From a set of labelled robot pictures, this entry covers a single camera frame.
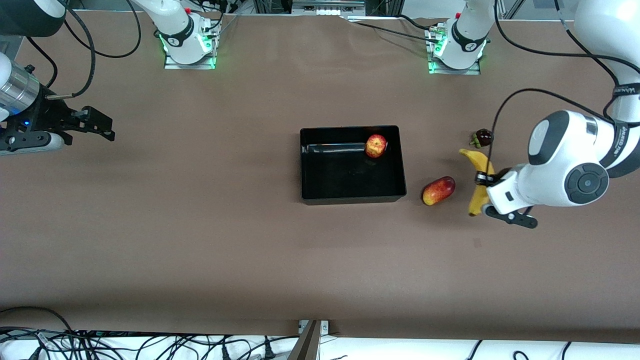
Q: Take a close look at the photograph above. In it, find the aluminium frame rail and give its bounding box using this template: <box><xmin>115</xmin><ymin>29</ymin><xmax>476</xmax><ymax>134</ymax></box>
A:
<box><xmin>252</xmin><ymin>0</ymin><xmax>403</xmax><ymax>17</ymax></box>

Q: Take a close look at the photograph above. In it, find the dark purple mangosteen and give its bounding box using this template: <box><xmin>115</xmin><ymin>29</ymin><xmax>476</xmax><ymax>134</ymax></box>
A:
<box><xmin>469</xmin><ymin>128</ymin><xmax>495</xmax><ymax>149</ymax></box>

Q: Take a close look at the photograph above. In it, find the yellow banana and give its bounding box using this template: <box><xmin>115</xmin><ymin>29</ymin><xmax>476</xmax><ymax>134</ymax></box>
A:
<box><xmin>458</xmin><ymin>148</ymin><xmax>497</xmax><ymax>217</ymax></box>

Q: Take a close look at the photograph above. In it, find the small metal table bracket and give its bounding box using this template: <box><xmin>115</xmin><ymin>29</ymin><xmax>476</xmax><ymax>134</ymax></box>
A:
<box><xmin>298</xmin><ymin>319</ymin><xmax>330</xmax><ymax>335</ymax></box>

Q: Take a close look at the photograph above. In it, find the dark metal post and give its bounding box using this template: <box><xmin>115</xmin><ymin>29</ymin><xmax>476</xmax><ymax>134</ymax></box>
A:
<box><xmin>286</xmin><ymin>320</ymin><xmax>322</xmax><ymax>360</ymax></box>

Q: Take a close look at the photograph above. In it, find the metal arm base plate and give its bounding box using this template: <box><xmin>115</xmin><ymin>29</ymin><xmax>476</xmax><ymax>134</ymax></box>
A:
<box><xmin>425</xmin><ymin>24</ymin><xmax>488</xmax><ymax>76</ymax></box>
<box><xmin>163</xmin><ymin>14</ymin><xmax>222</xmax><ymax>70</ymax></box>

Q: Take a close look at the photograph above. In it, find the red yellow mango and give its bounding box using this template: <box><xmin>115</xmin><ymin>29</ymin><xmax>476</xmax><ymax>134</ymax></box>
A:
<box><xmin>422</xmin><ymin>176</ymin><xmax>456</xmax><ymax>207</ymax></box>

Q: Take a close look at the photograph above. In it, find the black plastic box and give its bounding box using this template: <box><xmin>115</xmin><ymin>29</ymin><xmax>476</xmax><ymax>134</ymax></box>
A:
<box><xmin>299</xmin><ymin>125</ymin><xmax>408</xmax><ymax>206</ymax></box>

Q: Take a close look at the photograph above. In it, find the red yellow apple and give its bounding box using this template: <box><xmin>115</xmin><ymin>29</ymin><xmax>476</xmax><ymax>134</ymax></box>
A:
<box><xmin>365</xmin><ymin>133</ymin><xmax>389</xmax><ymax>159</ymax></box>

